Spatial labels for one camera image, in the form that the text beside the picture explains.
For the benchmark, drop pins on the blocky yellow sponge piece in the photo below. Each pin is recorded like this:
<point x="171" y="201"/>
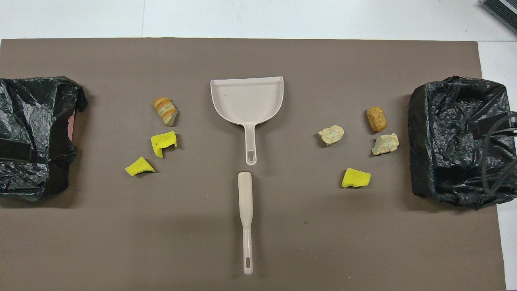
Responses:
<point x="355" y="178"/>

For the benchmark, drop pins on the dark grey ribbed device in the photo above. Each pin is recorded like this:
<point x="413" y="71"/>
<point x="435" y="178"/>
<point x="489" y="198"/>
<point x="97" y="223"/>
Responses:
<point x="503" y="8"/>

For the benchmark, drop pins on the black-bagged pink bin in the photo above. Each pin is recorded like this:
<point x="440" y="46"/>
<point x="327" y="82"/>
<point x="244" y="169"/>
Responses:
<point x="24" y="109"/>

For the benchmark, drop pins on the notched yellow sponge piece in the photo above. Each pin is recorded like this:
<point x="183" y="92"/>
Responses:
<point x="161" y="141"/>

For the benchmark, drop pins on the orange striped bread roll piece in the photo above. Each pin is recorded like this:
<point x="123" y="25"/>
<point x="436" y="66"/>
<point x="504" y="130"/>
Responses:
<point x="164" y="109"/>

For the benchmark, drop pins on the beige hand brush black bristles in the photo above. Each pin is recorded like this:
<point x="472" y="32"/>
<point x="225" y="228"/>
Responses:
<point x="245" y="194"/>

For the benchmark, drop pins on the large brown table mat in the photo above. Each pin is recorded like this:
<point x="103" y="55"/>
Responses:
<point x="258" y="52"/>

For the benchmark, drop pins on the brown bread nugget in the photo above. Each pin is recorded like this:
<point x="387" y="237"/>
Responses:
<point x="376" y="119"/>

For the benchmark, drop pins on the beige plastic dustpan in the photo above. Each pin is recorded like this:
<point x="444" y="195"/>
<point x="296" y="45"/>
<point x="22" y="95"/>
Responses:
<point x="246" y="101"/>

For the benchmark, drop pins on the angular pale bread chunk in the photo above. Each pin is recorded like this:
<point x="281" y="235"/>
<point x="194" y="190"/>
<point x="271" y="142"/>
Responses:
<point x="385" y="143"/>

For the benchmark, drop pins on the wedge yellow sponge piece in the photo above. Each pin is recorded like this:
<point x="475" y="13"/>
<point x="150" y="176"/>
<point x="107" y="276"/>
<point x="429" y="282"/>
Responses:
<point x="139" y="167"/>

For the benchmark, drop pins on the round pale bread chunk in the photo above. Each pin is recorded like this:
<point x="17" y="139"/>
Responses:
<point x="331" y="135"/>

